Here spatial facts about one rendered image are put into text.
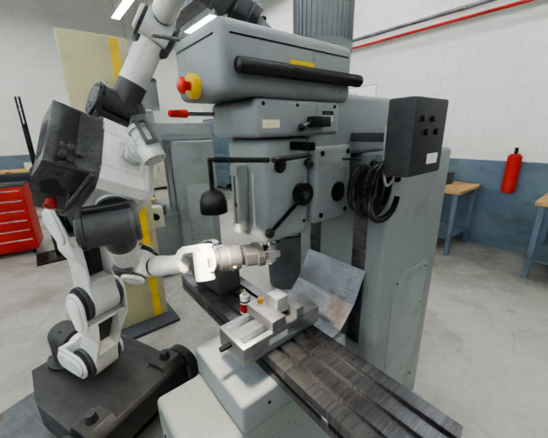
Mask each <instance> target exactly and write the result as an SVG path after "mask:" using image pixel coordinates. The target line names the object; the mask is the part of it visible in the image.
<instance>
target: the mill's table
mask: <svg viewBox="0 0 548 438"><path fill-rule="evenodd" d="M181 276H182V283H183V289H184V290H185V291H186V292H187V293H188V294H189V295H190V296H191V297H192V298H193V299H194V300H195V301H196V302H197V303H198V304H199V305H200V306H201V307H202V308H203V309H204V310H205V311H206V312H207V314H208V315H209V316H210V317H211V318H212V319H213V320H214V321H215V322H216V323H217V324H218V325H219V326H220V327H221V326H223V325H225V324H226V323H228V322H231V321H233V320H235V319H237V318H238V317H240V316H242V314H241V308H240V295H241V294H242V292H244V289H245V291H246V292H247V293H249V294H250V302H252V301H254V300H256V299H257V298H258V297H259V296H262V297H263V298H264V301H265V302H267V295H266V293H265V292H263V291H262V290H261V289H259V288H257V287H256V286H254V285H253V284H251V283H250V282H248V281H246V280H245V279H244V278H243V277H241V276H240V287H238V288H236V289H233V290H231V291H229V292H227V293H225V294H222V295H218V294H216V293H215V292H213V291H212V290H211V289H209V288H208V287H206V286H205V285H204V284H202V283H201V282H196V280H195V272H194V271H193V272H192V275H191V274H190V273H187V274H184V275H181ZM255 362H256V363H257V364H258V365H259V366H260V367H261V368H262V369H263V370H264V371H265V372H266V373H267V374H268V375H269V376H270V377H271V378H272V379H273V380H274V381H275V382H276V383H277V384H278V385H279V386H280V387H281V388H282V389H283V390H284V392H285V393H286V394H287V395H288V396H289V397H290V398H291V399H292V400H293V401H294V402H295V403H296V404H297V405H298V406H299V407H300V408H301V409H302V410H303V411H304V412H305V413H306V414H307V415H308V416H309V417H310V418H311V419H312V420H313V421H314V422H315V423H316V424H317V425H318V426H319V427H320V428H321V429H322V430H323V431H324V432H325V433H326V434H327V435H328V436H329V437H330V438H461V435H462V432H463V426H462V425H461V424H459V423H458V422H456V421H454V420H453V419H452V418H450V417H449V416H448V415H446V414H445V413H443V412H442V411H440V410H439V409H437V408H435V407H434V406H432V405H431V404H430V403H429V402H427V401H425V400H424V399H422V398H421V397H419V396H418V395H416V394H414V393H413V392H411V391H410V390H409V389H408V388H406V387H405V386H403V385H402V384H400V383H399V382H397V381H395V380H394V379H392V378H391V377H389V376H388V375H387V374H385V373H384V372H382V371H381V370H379V369H378V368H376V367H374V366H373V365H371V364H370V363H368V362H367V361H366V360H364V359H363V358H361V357H360V356H359V355H357V354H355V353H354V352H352V351H351V350H349V349H348V348H347V347H345V346H344V345H342V344H341V343H339V342H337V341H336V340H334V339H333V338H331V337H330V336H328V335H327V334H326V333H324V332H323V331H321V330H320V329H318V328H316V327H315V326H314V325H311V326H310V327H309V328H307V329H305V330H303V331H302V332H300V333H299V334H297V335H295V336H293V337H292V338H291V339H290V340H288V341H287V342H284V343H283V344H281V345H280V346H278V347H277V348H274V349H273V350H272V351H271V352H269V353H268V354H266V355H264V356H262V357H261V358H259V359H258V360H256V361H255Z"/></svg>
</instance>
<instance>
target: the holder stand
mask: <svg viewBox="0 0 548 438"><path fill-rule="evenodd" d="M206 243H210V244H211V246H212V249H213V250H216V249H217V247H218V246H223V245H225V244H222V243H221V242H219V241H218V240H214V239H209V240H204V241H201V242H200V243H198V244H206ZM198 244H195V245H198ZM215 277H216V278H215V279H214V280H211V281H207V282H202V284H204V285H205V286H206V287H208V288H209V289H211V290H212V291H213V292H215V293H216V294H218V295H222V294H225V293H227V292H229V291H231V290H233V289H236V288H238V287H240V274H239V269H236V270H234V271H232V270H231V271H225V272H221V271H220V270H219V269H216V270H215Z"/></svg>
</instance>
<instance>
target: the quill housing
mask: <svg viewBox="0 0 548 438"><path fill-rule="evenodd" d="M290 142H306V140H305V139H304V138H303V137H302V136H285V137H263V138H233V139H232V140H231V142H230V157H269V158H270V159H271V158H272V157H277V156H289V155H296V154H303V153H307V151H306V150H290ZM305 159H306V158H303V159H297V160H291V161H286V162H280V163H272V162H271V161H270V162H269V163H231V165H239V164H241V165H246V166H247V177H248V195H249V213H250V231H247V232H244V233H245V234H247V235H249V236H252V237H255V238H257V239H258V240H260V241H262V242H273V241H276V240H278V239H282V238H285V237H287V236H292V235H295V234H297V233H300V232H303V231H304V230H305V228H306V210H307V205H304V206H303V205H298V206H297V207H296V208H295V209H294V210H293V211H292V212H291V213H290V214H289V216H288V217H287V218H286V219H285V220H284V221H283V222H282V224H281V225H280V226H279V227H278V228H277V229H276V230H275V231H274V232H275V235H274V237H273V238H271V239H268V238H266V237H265V235H264V232H265V231H266V230H267V229H272V228H273V227H274V225H275V224H276V223H277V222H278V221H279V220H280V219H281V218H282V217H283V215H284V214H285V213H286V212H287V211H288V210H289V209H290V208H291V206H292V205H293V204H294V201H293V199H292V191H293V189H294V187H295V186H296V185H297V184H298V183H307V167H305V166H304V160H305Z"/></svg>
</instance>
